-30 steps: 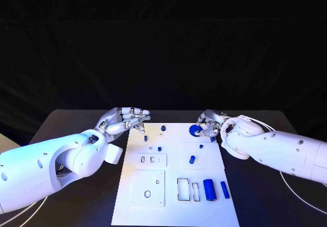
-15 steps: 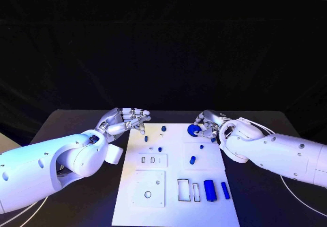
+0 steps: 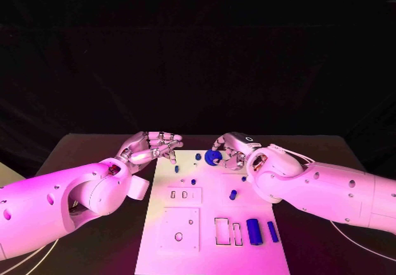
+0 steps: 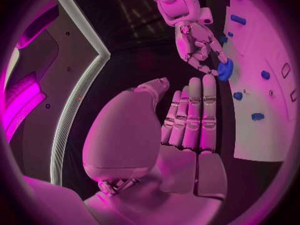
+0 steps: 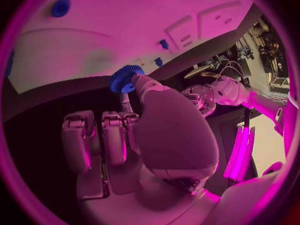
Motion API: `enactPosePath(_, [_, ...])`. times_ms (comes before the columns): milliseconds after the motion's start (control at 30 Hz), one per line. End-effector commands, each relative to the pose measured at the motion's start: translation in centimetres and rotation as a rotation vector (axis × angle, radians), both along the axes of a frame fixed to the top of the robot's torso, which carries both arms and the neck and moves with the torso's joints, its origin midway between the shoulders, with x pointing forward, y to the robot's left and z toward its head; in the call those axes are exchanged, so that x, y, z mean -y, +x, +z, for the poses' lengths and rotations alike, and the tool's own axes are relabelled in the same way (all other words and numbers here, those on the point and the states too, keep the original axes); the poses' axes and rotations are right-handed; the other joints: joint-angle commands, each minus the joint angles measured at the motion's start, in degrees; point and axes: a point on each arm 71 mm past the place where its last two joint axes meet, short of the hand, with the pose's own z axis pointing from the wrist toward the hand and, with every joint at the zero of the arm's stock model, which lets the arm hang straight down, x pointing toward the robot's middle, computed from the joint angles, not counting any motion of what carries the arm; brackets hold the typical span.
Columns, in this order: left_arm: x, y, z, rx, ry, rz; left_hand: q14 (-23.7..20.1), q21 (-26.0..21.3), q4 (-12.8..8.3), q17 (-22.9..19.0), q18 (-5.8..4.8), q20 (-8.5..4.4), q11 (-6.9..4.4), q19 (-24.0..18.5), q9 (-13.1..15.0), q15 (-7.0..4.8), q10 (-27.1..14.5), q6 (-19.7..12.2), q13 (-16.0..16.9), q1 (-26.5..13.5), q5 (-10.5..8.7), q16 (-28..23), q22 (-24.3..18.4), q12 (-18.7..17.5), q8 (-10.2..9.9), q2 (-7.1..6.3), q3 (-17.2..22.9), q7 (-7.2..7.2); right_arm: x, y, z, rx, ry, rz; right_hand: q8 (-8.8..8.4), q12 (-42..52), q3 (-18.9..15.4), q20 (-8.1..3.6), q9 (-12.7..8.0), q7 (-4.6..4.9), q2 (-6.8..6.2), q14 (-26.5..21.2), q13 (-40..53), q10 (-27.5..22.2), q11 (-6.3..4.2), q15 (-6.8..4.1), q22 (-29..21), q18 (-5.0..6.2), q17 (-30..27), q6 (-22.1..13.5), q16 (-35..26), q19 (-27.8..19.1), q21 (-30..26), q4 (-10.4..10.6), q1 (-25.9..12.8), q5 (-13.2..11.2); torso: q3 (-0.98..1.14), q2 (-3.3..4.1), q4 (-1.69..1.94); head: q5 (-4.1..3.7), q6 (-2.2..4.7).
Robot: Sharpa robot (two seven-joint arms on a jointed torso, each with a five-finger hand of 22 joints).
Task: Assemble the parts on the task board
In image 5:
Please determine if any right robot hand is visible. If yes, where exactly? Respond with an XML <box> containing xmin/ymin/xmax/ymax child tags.
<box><xmin>61</xmin><ymin>74</ymin><xmax>222</xmax><ymax>225</ymax></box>

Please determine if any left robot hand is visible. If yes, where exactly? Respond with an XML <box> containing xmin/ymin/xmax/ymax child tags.
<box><xmin>180</xmin><ymin>83</ymin><xmax>220</xmax><ymax>119</ymax></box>

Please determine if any blue gear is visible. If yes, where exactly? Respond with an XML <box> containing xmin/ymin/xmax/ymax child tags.
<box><xmin>109</xmin><ymin>64</ymin><xmax>146</xmax><ymax>95</ymax></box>

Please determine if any white task board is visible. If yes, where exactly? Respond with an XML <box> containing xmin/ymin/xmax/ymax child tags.
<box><xmin>6</xmin><ymin>0</ymin><xmax>256</xmax><ymax>95</ymax></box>

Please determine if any cluttered workshop desk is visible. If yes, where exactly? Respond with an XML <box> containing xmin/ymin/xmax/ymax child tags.
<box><xmin>183</xmin><ymin>20</ymin><xmax>290</xmax><ymax>91</ymax></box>

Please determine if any blue peg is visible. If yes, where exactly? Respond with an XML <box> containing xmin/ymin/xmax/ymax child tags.
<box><xmin>158</xmin><ymin>38</ymin><xmax>170</xmax><ymax>51</ymax></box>

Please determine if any glowing light bar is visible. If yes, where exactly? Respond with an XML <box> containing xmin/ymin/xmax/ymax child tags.
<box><xmin>221</xmin><ymin>125</ymin><xmax>257</xmax><ymax>182</ymax></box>

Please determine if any blue short cylinder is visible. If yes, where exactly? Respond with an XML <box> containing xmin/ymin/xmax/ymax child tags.
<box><xmin>50</xmin><ymin>0</ymin><xmax>72</xmax><ymax>18</ymax></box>

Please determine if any white cable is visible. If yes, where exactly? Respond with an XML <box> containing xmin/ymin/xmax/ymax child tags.
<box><xmin>230</xmin><ymin>61</ymin><xmax>247</xmax><ymax>84</ymax></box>
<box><xmin>219</xmin><ymin>60</ymin><xmax>239</xmax><ymax>80</ymax></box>

